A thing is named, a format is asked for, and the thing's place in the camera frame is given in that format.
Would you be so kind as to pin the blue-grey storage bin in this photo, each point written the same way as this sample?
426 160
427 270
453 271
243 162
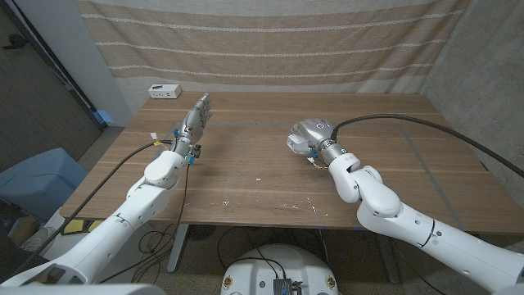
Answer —
37 180

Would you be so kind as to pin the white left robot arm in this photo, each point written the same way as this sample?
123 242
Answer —
114 229

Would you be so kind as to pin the small light blue object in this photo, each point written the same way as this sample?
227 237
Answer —
105 117

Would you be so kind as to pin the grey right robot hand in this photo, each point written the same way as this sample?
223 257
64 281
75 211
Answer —
321 131

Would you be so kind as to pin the dark round grille disc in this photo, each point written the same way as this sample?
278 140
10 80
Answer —
202 232

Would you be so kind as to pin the white power strip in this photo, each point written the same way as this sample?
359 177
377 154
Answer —
164 91

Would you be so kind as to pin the white sneaker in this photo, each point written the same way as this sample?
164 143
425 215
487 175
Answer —
41 239

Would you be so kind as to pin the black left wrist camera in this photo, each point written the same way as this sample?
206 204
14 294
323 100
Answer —
195 151

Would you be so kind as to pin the white floor mat yellow print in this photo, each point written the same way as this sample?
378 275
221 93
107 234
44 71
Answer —
88 227

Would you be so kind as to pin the grey electronics module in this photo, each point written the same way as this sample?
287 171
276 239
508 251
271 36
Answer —
282 287

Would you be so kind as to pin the beige striped backdrop cloth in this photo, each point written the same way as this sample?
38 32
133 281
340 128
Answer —
266 41

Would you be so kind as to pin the white robot chest plate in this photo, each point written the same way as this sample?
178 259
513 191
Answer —
82 290

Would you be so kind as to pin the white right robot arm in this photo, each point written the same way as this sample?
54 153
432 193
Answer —
409 229

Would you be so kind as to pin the black door frame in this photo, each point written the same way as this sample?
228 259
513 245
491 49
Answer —
67 80

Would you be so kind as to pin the white robot torso base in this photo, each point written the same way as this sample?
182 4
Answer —
254 274

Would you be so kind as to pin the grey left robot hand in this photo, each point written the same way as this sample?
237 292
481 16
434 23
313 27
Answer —
193 125

